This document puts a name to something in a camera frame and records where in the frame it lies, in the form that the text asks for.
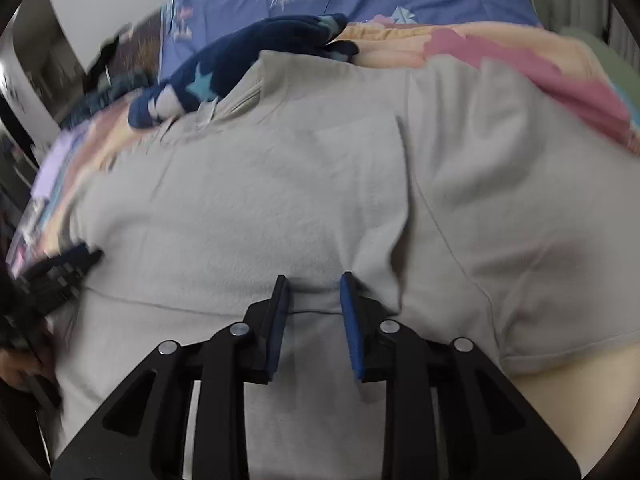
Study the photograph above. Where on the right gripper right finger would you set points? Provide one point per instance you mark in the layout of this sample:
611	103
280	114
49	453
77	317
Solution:
368	327

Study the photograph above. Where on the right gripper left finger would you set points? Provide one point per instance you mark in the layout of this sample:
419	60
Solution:
266	320

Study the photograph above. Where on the grey t-shirt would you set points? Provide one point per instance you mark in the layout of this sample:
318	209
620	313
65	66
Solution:
310	239

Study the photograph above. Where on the folded pink clothes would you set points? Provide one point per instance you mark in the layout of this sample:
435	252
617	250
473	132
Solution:
592	100

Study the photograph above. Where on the person's left hand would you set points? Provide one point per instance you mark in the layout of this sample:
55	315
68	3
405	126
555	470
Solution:
15	365

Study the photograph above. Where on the folded lavender cloth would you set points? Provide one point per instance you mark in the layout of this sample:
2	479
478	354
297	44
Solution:
51	165

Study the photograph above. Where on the dark teal fuzzy blanket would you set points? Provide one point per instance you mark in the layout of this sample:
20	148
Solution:
96	101

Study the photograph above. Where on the cream peach fleece blanket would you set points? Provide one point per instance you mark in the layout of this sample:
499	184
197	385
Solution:
500	45

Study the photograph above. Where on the navy star plush garment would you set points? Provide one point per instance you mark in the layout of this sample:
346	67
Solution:
211	73

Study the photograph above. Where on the green cushion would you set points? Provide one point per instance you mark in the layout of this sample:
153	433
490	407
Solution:
618	70

